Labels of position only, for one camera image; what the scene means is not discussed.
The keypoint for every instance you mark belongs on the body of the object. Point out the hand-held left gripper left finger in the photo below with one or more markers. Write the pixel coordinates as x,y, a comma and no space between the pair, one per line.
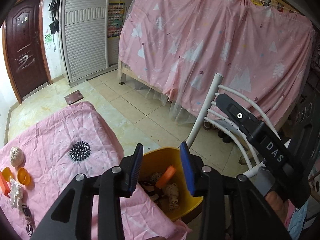
136,166

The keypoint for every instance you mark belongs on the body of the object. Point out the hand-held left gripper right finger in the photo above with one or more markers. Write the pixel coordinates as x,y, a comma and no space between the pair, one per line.
187,170

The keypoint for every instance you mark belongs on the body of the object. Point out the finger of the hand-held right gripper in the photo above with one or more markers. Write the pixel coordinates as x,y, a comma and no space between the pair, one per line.
237,115

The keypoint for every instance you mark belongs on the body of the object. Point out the yellow plastic bin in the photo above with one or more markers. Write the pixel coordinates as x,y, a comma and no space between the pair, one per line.
155,158

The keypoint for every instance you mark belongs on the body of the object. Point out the person's right hand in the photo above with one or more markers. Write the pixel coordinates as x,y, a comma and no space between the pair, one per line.
276,205

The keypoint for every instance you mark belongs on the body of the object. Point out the pair of dark shoes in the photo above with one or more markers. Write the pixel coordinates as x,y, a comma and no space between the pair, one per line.
221,135

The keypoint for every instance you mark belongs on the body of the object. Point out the white metal chair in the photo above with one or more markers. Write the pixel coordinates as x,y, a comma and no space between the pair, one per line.
210,97

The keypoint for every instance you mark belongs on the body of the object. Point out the pink tree print curtain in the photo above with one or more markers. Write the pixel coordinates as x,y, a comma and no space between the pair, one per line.
200,42

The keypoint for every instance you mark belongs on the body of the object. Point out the small brown floor mat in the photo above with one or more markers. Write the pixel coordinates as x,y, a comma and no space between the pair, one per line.
73,98

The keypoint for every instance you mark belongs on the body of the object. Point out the orange capsule half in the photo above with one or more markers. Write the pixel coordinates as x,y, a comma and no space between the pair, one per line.
6,172
23,175

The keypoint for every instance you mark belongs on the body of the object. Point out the beige tissue ball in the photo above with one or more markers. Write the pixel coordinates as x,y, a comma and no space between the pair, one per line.
17,157

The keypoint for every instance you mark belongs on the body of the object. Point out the white crumpled tissue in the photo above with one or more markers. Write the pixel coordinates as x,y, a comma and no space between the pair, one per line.
15,192

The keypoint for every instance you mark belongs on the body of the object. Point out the white slatted wardrobe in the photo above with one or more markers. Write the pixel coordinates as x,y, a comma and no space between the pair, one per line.
85,30

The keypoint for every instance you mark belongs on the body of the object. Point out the small black hanging handbag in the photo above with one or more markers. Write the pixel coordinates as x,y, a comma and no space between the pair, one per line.
54,26

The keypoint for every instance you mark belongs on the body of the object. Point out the dark brown wooden door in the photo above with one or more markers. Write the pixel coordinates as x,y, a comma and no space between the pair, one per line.
25,42

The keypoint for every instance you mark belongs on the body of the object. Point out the wooden bunk bed frame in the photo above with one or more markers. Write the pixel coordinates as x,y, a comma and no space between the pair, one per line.
126,73

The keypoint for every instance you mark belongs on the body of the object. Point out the colourful wall calendar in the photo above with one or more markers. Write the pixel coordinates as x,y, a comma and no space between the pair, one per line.
115,20

